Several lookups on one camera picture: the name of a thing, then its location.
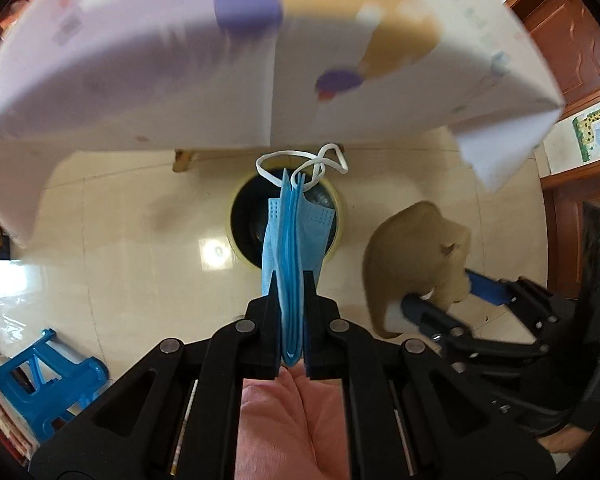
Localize blue plastic stool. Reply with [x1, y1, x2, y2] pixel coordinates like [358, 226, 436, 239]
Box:
[0, 328, 109, 443]

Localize wooden door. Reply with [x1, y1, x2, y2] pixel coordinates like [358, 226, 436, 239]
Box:
[505, 0, 600, 117]

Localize cartoon printed tablecloth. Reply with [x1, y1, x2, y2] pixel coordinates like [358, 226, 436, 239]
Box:
[0, 0, 564, 244]

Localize pink trouser legs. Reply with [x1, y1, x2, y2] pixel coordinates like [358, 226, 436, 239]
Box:
[235, 362, 351, 479]

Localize blue face mask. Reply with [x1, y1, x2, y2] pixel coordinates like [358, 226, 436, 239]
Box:
[256, 143, 349, 366]

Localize brown bear plush hat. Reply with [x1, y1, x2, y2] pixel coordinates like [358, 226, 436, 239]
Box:
[362, 200, 471, 339]

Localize yellow rimmed trash bin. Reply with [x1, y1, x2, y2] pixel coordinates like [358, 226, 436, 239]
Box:
[227, 174, 341, 269]

